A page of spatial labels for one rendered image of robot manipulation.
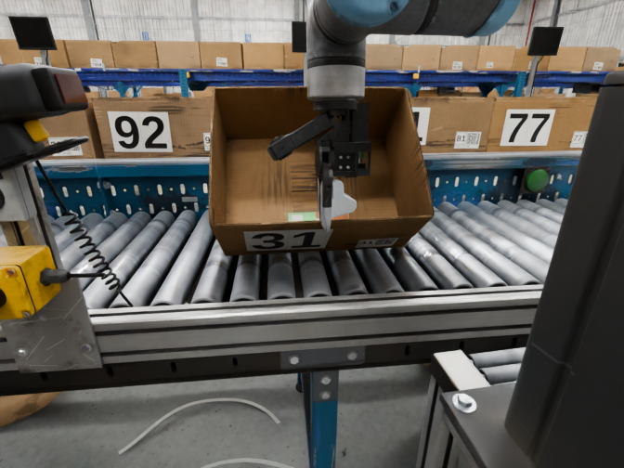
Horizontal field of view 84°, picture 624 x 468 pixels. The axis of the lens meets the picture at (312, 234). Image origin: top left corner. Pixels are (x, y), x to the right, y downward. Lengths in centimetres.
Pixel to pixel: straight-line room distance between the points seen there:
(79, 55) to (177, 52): 131
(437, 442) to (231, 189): 60
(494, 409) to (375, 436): 94
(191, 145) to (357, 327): 73
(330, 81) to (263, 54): 507
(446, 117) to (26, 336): 111
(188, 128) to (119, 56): 491
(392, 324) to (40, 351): 54
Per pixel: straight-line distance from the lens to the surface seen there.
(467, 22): 52
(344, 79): 55
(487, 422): 43
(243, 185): 80
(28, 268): 55
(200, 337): 60
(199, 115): 108
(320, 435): 78
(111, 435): 150
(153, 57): 584
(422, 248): 80
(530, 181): 128
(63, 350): 67
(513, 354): 54
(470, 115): 122
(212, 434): 139
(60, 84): 47
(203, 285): 65
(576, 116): 142
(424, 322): 63
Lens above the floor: 106
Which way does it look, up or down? 22 degrees down
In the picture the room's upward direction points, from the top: straight up
